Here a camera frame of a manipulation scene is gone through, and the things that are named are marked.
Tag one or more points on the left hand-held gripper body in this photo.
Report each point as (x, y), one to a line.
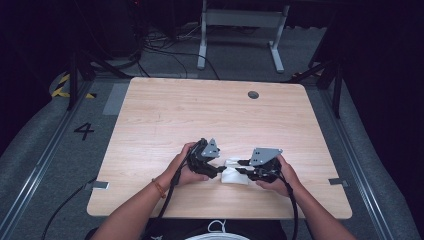
(203, 156)

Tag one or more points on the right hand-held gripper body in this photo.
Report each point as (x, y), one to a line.
(265, 163)

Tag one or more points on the person's right hand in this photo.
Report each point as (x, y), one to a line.
(286, 181)

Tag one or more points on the person's left hand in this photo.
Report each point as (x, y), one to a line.
(180, 173)

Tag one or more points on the person's black clothing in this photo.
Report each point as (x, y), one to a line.
(186, 230)

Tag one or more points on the small grey tape strip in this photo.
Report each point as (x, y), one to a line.
(337, 182)
(101, 185)

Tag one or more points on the black metal stand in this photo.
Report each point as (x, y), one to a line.
(73, 86)
(337, 90)

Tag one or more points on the white metal desk frame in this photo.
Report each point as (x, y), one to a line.
(245, 17)

